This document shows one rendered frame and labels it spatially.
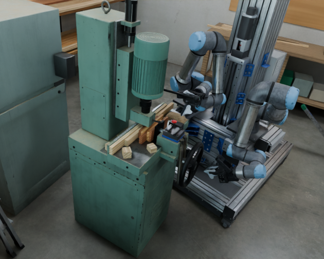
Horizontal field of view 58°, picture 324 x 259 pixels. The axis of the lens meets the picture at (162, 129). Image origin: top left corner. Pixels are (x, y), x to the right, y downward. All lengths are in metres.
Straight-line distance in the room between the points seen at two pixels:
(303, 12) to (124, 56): 3.39
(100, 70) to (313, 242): 2.10
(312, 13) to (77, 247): 3.93
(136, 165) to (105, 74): 0.51
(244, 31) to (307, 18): 2.61
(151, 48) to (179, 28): 3.62
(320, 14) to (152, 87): 3.39
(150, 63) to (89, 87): 0.44
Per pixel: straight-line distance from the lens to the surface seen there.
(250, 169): 1.68
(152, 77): 1.49
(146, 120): 1.67
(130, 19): 1.54
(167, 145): 1.63
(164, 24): 5.14
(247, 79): 2.22
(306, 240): 2.75
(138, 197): 1.76
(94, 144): 1.81
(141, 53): 1.46
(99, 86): 1.68
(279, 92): 1.63
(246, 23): 2.05
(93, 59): 1.64
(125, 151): 1.53
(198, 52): 1.91
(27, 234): 2.44
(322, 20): 4.61
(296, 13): 4.60
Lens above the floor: 1.91
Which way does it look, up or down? 34 degrees down
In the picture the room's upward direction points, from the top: 8 degrees clockwise
